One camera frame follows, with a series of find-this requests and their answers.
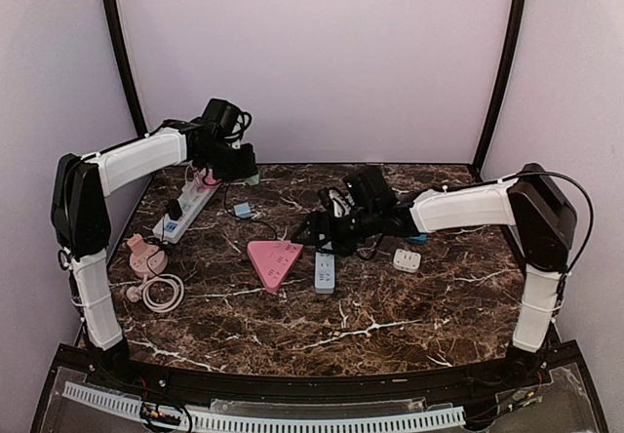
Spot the black frame post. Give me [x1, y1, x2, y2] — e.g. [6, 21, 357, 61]
[471, 0, 526, 177]
[102, 0, 147, 137]

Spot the long white power strip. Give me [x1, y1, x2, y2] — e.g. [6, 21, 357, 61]
[152, 179, 219, 244]

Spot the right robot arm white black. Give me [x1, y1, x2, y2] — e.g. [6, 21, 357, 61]
[291, 163, 579, 388]

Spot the blue grey power strip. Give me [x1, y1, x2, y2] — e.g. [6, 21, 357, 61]
[314, 253, 335, 295]

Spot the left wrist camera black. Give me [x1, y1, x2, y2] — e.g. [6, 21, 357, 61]
[200, 98, 253, 144]

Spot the pink round power socket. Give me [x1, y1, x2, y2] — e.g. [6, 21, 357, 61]
[129, 249, 168, 278]

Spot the green charger plug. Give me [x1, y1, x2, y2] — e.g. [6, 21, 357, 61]
[245, 173, 260, 186]

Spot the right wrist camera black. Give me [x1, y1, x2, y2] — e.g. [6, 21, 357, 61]
[317, 165, 397, 217]

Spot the white slotted cable duct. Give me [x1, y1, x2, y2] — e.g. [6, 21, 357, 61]
[62, 381, 465, 432]

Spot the blue square plug adapter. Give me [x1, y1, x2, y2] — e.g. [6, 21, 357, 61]
[406, 233, 428, 245]

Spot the right black frame post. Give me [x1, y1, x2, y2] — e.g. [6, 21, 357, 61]
[471, 0, 526, 177]

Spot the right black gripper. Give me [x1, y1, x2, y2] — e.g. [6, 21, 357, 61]
[292, 204, 380, 256]

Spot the black usb cable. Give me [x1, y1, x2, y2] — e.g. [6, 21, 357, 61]
[221, 181, 293, 244]

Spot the pink plug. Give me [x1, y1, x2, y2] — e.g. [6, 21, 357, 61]
[190, 167, 221, 188]
[127, 234, 147, 256]

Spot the left black frame post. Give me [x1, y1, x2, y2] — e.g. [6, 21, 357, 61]
[102, 0, 147, 137]

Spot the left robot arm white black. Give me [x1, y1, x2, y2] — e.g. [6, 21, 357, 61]
[51, 109, 257, 352]

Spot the white square plug adapter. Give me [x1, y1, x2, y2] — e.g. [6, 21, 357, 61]
[392, 249, 421, 273]

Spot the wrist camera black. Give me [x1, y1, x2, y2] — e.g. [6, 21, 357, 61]
[317, 165, 397, 217]
[200, 98, 253, 144]

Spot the small blue charger plug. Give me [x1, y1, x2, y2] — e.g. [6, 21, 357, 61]
[234, 203, 252, 219]

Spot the pink coiled cord with plug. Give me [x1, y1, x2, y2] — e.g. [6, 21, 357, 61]
[125, 274, 186, 313]

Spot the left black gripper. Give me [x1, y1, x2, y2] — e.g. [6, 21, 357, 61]
[199, 139, 258, 181]

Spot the pink triangular power strip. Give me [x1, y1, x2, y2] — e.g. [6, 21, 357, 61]
[247, 241, 303, 294]

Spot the pink plug on white strip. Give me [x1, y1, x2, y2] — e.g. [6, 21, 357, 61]
[190, 167, 221, 188]

